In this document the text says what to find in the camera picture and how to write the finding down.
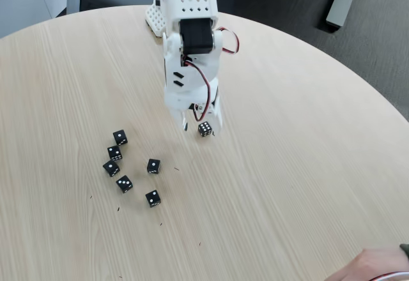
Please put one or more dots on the black die showing six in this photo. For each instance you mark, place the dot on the black die showing six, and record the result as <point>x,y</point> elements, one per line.
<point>205,129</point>

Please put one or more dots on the person's hand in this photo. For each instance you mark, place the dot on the person's hand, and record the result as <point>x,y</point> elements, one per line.
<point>374,265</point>

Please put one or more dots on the black die with white dots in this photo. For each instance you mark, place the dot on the black die with white dots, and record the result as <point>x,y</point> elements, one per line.
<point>120,137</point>
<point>124,184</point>
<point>114,153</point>
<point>153,166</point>
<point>153,198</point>
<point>111,168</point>

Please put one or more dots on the grey desk leg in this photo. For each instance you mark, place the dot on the grey desk leg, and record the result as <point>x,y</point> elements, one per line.
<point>338,6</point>

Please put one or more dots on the white cabinet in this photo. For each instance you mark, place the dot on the white cabinet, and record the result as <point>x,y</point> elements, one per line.
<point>19,0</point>

